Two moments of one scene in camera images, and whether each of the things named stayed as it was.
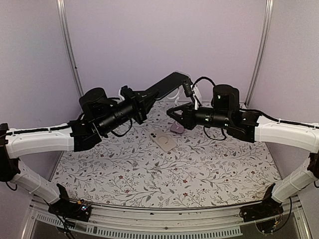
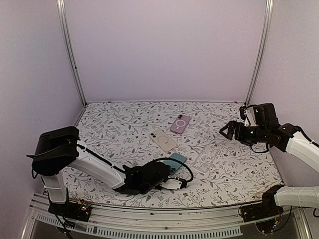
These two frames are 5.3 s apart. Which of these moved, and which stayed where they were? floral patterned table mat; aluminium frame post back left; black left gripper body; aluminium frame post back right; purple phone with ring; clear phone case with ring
Moved: black left gripper body; clear phone case with ring
Stayed: aluminium frame post back left; aluminium frame post back right; purple phone with ring; floral patterned table mat
